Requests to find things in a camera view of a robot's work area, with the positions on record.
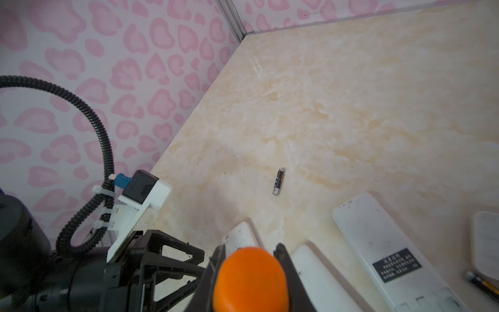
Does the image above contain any aluminium left corner post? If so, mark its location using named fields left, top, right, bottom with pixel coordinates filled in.
left=216, top=0, right=248, bottom=43

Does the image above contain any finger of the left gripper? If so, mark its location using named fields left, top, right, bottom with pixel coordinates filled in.
left=148, top=269, right=205, bottom=311
left=136, top=230, right=205, bottom=269

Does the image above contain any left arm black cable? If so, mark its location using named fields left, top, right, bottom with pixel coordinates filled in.
left=0, top=75, right=116, bottom=259

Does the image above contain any red white remote control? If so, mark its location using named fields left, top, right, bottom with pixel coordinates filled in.
left=332, top=192, right=467, bottom=311

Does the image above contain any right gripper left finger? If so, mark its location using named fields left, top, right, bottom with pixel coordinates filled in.
left=185, top=244, right=226, bottom=312

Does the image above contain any black battery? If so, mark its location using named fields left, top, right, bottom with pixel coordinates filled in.
left=272, top=168, right=286, bottom=196
left=464, top=271, right=499, bottom=303

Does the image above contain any orange black screwdriver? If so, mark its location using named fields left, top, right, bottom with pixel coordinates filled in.
left=213, top=247, right=290, bottom=311

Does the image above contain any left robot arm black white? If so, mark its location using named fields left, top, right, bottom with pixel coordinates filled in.
left=1, top=194, right=204, bottom=311

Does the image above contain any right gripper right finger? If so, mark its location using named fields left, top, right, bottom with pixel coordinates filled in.
left=274, top=243, right=316, bottom=312

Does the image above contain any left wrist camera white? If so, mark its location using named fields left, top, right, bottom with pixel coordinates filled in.
left=94, top=170, right=172, bottom=263

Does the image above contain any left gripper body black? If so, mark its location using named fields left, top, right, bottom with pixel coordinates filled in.
left=35, top=233, right=144, bottom=311

